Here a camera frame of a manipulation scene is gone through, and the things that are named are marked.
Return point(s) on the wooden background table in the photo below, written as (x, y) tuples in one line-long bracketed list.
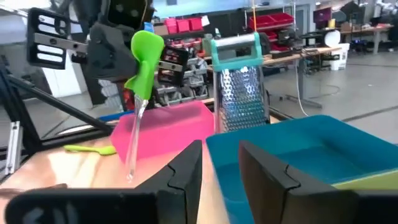
[(367, 30)]

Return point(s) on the red bin rack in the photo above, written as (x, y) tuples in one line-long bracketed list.
[(270, 20)]

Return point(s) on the silver angle bracket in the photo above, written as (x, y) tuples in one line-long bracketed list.
[(14, 146)]

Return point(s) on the black aluminium table frame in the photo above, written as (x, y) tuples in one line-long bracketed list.
[(62, 105)]

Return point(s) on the yellow translucent plastic bin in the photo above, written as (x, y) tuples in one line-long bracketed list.
[(367, 182)]

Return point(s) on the wooden top workbench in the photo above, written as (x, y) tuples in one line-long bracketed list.
[(289, 57)]

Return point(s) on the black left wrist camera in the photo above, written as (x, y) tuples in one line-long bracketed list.
[(127, 15)]

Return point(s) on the black shelf with parts bins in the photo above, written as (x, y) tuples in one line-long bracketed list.
[(199, 81)]

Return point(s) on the white bucket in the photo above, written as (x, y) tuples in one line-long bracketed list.
[(340, 57)]

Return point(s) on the blue plastic bin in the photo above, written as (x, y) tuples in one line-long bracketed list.
[(311, 146)]

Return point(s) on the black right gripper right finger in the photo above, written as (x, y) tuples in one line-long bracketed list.
[(311, 208)]

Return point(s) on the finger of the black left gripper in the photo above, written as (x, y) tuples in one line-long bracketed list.
[(109, 53)]

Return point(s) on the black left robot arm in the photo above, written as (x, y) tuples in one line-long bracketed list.
[(85, 12)]

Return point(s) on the pink plastic bin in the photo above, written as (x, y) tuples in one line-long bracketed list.
[(168, 130)]

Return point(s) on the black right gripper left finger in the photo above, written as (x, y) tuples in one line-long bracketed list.
[(93, 208)]

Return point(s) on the green silicone spoon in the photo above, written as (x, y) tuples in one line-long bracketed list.
[(93, 150)]

